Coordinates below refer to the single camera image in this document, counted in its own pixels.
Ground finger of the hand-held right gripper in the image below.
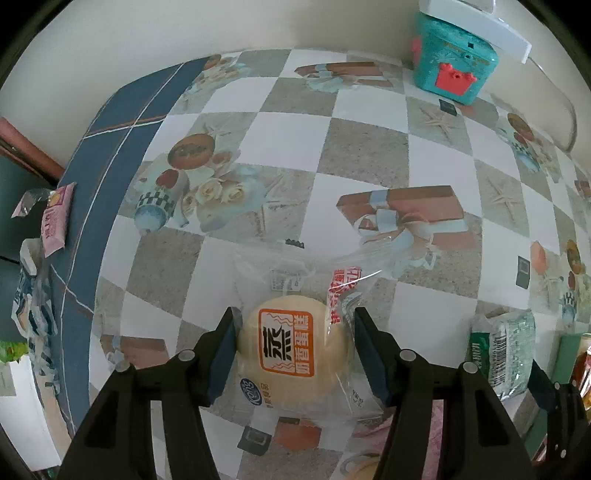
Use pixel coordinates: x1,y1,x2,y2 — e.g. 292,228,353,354
529,359,591,480

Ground teal rimmed white tray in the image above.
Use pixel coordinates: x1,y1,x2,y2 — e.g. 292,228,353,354
531,332,591,462

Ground teal toy box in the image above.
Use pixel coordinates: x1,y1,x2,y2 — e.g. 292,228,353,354
411,11,502,104

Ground clear bun packet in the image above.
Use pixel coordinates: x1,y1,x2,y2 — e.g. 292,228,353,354
231,240,402,423

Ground checked printed tablecloth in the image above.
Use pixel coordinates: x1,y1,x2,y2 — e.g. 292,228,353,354
44,48,591,480

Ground mint green snack packet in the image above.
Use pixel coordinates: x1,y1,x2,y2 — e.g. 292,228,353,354
468,309,536,400

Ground pink snack packet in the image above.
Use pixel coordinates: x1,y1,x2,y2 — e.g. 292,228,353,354
355,399,448,480

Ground brown wooden furniture edge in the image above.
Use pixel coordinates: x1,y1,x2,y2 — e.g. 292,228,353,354
0,115,65,181

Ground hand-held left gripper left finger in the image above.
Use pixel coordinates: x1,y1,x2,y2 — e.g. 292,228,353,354
58,307,243,480

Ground clear blue snack packets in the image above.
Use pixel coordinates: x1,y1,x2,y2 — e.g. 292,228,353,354
11,237,58,384

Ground orange snack packet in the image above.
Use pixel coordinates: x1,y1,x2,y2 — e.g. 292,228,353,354
573,335,591,411

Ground small pink packet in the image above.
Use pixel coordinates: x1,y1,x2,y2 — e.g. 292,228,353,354
11,182,77,259

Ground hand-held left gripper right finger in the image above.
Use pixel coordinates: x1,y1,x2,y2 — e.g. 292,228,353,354
354,307,534,480

